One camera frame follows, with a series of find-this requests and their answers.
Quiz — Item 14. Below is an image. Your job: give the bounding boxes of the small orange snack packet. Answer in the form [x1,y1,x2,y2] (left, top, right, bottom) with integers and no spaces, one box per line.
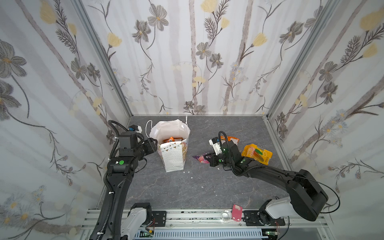
[221,136,240,145]

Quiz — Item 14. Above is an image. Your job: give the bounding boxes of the purple Fox's berries candy bag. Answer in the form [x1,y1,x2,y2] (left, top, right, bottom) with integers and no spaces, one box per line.
[193,153,214,164]

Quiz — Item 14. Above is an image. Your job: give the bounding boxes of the white paper gift bag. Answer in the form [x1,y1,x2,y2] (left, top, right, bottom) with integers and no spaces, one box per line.
[145,117,191,173]

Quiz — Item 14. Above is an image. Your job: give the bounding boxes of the orange chips packet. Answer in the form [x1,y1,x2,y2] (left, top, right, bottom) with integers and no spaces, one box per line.
[162,137,184,144]

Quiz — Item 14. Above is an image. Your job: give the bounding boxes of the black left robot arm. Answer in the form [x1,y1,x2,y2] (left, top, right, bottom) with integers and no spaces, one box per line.
[89,137,158,240]

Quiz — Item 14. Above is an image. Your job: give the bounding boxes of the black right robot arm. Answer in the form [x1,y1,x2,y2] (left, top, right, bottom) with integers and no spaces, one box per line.
[204,143,329,226]

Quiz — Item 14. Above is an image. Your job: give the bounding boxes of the yellow snack box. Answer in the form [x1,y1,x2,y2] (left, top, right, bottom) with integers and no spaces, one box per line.
[242,144,273,165]

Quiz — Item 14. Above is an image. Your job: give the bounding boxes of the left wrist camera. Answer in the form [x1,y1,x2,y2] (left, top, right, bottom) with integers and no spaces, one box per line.
[119,125,144,149]

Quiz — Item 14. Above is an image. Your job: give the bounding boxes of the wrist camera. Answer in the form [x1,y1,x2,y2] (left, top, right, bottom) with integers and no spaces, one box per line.
[209,137,223,156]
[119,125,144,149]

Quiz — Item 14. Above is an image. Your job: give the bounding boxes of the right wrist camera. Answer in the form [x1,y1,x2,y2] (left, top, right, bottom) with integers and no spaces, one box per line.
[209,137,223,156]

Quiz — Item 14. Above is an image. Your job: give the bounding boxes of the pink tag on rail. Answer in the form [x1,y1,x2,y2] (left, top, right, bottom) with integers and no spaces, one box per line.
[232,204,243,222]

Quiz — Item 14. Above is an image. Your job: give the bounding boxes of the white round knob on rail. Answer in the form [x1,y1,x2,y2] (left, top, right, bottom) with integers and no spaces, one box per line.
[221,210,232,222]

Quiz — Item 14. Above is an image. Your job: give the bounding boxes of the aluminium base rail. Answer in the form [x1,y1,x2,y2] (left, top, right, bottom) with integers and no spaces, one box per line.
[78,207,328,240]

